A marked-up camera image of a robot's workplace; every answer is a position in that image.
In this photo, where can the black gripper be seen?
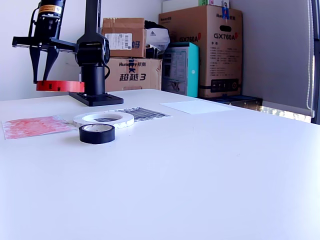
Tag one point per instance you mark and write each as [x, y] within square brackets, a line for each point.
[47, 35]

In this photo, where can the plain white paper sheet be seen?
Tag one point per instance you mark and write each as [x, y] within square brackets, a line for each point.
[200, 107]

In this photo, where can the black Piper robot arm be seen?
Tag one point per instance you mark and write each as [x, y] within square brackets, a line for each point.
[93, 75]

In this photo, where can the black tape roll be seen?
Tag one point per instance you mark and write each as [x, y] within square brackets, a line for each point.
[97, 137]

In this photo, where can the black box with trim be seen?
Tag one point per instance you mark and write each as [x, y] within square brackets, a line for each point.
[245, 102]

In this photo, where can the red tape roll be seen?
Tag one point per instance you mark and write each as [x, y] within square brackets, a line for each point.
[62, 86]

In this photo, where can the Huntkey printed cardboard box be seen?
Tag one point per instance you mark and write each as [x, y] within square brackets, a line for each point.
[140, 75]

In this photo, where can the teal product box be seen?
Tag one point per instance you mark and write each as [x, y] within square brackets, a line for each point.
[192, 72]

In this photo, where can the black scribbled paper sheet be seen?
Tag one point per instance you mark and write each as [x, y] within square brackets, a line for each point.
[147, 113]

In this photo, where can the red scribbled paper sheet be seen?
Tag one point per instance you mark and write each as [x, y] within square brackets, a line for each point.
[37, 127]

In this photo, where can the blue tape strip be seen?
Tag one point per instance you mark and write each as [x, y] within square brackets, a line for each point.
[225, 12]

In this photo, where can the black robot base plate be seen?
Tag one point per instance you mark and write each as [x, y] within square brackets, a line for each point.
[100, 100]

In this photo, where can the white adidas bag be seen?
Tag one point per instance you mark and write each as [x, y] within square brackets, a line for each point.
[157, 36]

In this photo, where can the large GX760A cardboard box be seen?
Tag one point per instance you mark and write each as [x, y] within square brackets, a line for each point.
[220, 62]

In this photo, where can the green white carton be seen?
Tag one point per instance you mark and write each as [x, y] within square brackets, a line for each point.
[203, 2]

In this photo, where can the white printed carton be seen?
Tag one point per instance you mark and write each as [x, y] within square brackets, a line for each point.
[217, 2]

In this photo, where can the white tape roll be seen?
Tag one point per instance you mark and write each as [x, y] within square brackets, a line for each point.
[126, 122]

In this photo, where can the small labelled cardboard box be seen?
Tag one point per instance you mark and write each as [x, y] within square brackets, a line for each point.
[125, 27]

